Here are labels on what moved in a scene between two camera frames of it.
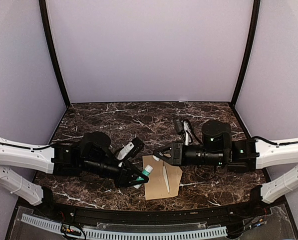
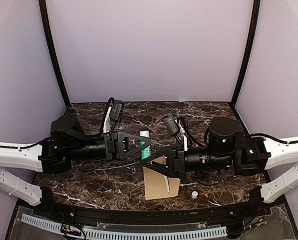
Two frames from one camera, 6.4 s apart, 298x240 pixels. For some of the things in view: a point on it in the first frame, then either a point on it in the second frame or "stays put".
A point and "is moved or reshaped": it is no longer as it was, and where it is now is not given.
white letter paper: x=166 y=178 stays put
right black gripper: x=176 y=155 to x=171 y=168
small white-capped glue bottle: x=146 y=171 to x=146 y=153
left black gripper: x=126 y=175 to x=117 y=144
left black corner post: x=44 y=13 stays put
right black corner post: x=249 y=44 stays put
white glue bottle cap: x=155 y=158 is moved or reshaped
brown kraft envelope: x=164 y=179 stays put
